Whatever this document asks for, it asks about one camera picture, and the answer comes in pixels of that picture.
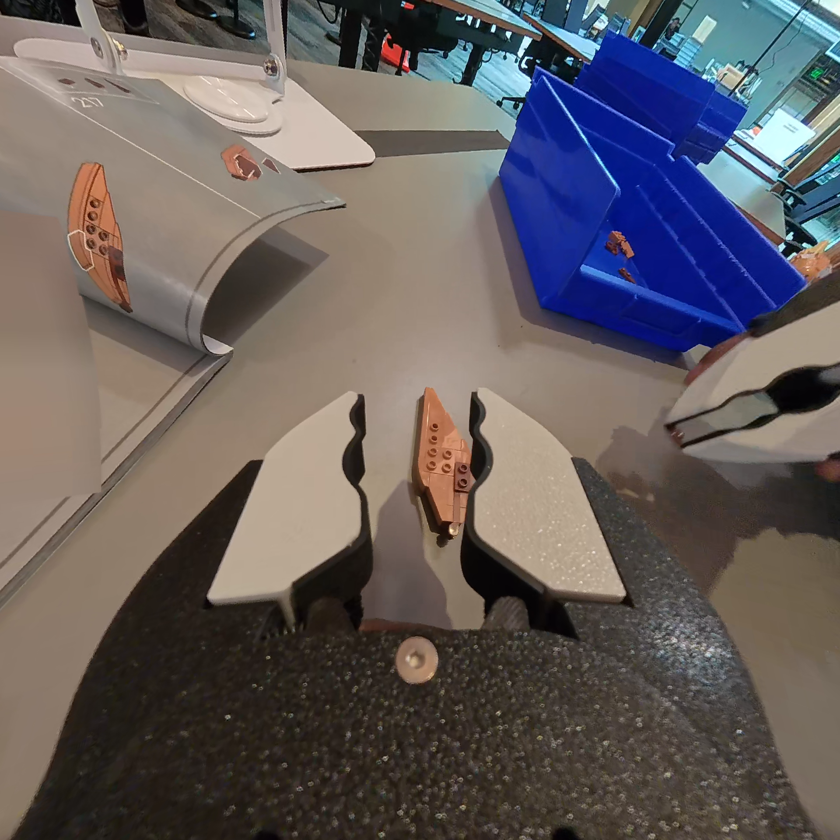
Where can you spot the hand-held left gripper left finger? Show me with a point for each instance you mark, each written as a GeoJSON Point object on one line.
{"type": "Point", "coordinates": [295, 512]}

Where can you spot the orange brick ship hull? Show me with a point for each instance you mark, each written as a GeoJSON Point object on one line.
{"type": "Point", "coordinates": [436, 446]}

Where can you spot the white box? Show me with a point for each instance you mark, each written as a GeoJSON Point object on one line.
{"type": "Point", "coordinates": [787, 131]}

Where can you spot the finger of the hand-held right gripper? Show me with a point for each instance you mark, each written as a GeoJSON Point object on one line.
{"type": "Point", "coordinates": [754, 433]}
{"type": "Point", "coordinates": [768, 361]}

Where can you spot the wooden edged table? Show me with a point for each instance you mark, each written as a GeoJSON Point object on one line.
{"type": "Point", "coordinates": [485, 13]}
{"type": "Point", "coordinates": [571, 39]}

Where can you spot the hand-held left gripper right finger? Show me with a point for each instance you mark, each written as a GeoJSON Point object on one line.
{"type": "Point", "coordinates": [544, 518]}

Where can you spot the small brown brick plate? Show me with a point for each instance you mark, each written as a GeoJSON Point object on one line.
{"type": "Point", "coordinates": [462, 476]}

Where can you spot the stack of blue bins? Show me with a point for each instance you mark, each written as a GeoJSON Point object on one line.
{"type": "Point", "coordinates": [656, 85]}

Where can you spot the black office chair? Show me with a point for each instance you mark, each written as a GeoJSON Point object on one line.
{"type": "Point", "coordinates": [804, 210]}

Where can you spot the blue plastic bin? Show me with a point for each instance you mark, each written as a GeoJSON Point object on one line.
{"type": "Point", "coordinates": [571, 197]}

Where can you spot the orange plastic object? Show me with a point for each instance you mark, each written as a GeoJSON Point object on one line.
{"type": "Point", "coordinates": [397, 54]}

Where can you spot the grey instruction booklet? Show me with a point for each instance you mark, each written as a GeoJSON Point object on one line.
{"type": "Point", "coordinates": [197, 170]}

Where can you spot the person's right hand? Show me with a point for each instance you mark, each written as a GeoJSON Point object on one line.
{"type": "Point", "coordinates": [712, 358]}

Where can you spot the orange brick model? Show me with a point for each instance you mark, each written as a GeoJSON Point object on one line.
{"type": "Point", "coordinates": [810, 262]}

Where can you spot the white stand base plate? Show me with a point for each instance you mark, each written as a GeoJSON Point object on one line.
{"type": "Point", "coordinates": [315, 138]}

